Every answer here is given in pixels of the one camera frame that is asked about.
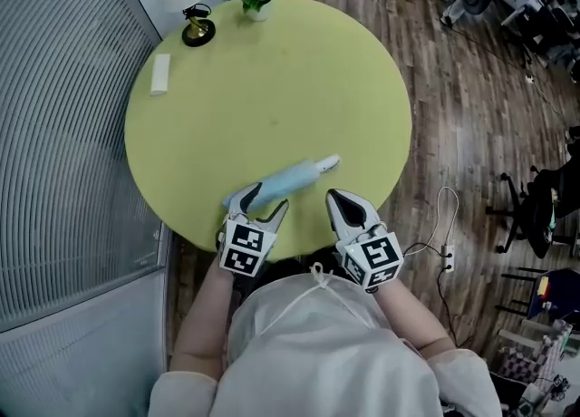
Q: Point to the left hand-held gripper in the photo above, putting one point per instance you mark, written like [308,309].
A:
[244,245]

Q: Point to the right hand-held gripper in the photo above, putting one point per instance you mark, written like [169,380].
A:
[374,258]

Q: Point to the light blue umbrella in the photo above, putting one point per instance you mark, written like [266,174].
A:
[290,179]

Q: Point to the person's left forearm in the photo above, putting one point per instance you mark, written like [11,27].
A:
[201,324]

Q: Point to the person's right forearm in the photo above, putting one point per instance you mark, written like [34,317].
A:
[412,315]

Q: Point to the white power strip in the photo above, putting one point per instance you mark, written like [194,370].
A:
[448,258]

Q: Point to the round green-clothed table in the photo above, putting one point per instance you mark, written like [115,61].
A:
[272,98]

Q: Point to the person's white garment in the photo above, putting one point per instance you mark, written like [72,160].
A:
[326,361]

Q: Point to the white remote control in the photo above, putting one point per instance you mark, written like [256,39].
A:
[160,74]

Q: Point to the black office chair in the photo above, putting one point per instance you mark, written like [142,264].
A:
[539,211]

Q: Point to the blue seat black stool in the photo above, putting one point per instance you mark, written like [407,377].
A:
[550,293]

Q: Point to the small white floor socket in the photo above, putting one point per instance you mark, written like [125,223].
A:
[530,79]

